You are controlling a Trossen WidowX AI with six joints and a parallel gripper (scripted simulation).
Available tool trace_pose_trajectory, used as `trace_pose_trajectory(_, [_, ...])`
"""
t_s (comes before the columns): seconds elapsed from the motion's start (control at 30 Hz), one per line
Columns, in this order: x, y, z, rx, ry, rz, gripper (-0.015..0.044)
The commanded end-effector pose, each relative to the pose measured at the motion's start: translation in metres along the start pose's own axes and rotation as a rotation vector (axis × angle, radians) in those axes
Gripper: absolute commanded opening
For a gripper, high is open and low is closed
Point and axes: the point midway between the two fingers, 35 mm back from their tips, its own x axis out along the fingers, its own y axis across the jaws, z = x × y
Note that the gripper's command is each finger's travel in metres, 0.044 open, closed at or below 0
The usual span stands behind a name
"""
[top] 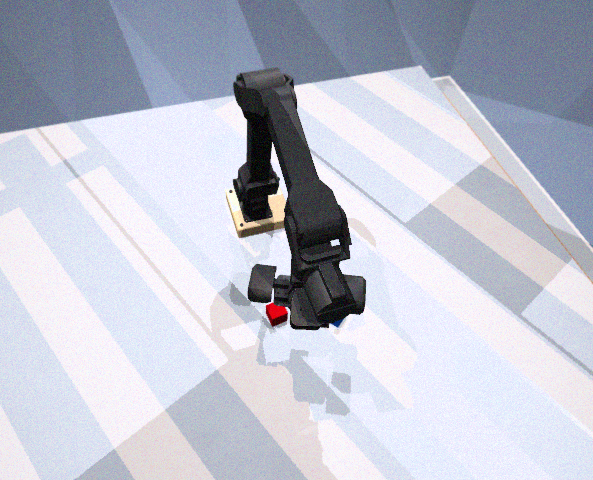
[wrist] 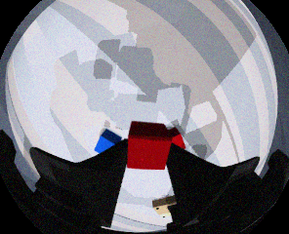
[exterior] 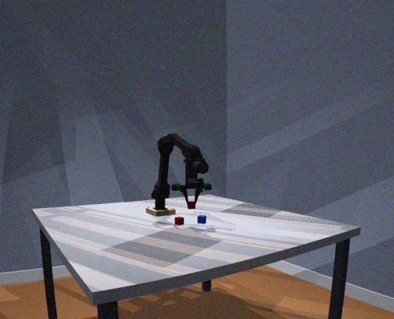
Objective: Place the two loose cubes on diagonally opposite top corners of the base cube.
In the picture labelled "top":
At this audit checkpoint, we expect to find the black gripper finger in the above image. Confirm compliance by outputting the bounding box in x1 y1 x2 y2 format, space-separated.
273 274 291 310

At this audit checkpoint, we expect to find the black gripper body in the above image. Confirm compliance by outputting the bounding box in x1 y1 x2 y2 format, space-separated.
247 264 366 315

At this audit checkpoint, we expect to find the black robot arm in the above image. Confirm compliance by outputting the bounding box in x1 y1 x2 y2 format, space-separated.
232 67 357 330

